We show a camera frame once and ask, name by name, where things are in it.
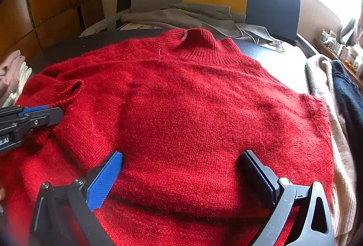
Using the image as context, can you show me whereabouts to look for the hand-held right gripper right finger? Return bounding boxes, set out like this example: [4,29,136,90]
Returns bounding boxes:
[238,149,335,246]

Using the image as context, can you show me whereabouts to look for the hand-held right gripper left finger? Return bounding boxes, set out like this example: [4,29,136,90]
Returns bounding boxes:
[28,150,124,246]

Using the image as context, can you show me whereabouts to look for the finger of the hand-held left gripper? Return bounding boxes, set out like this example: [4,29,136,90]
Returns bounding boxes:
[0,105,52,119]
[0,107,63,141]

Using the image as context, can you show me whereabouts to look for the beige knit sweater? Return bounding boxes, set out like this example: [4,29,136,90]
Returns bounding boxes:
[305,54,358,246]

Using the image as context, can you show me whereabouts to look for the red knit sweater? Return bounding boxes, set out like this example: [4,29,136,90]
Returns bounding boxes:
[0,28,336,246]

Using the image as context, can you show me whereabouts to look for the black knit sweater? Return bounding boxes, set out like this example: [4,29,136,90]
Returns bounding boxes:
[331,59,363,168]

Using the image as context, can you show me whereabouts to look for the pile of pale knitwear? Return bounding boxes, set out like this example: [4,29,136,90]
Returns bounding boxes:
[0,50,34,108]

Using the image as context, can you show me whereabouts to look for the cluster of jars and boxes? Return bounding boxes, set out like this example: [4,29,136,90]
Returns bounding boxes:
[318,30,363,77]

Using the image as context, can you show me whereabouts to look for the hanging grey garment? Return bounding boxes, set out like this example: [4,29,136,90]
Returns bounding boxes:
[340,17,358,43]

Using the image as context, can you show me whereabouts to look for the grey hooded garment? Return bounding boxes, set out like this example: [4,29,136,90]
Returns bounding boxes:
[120,2,285,49]

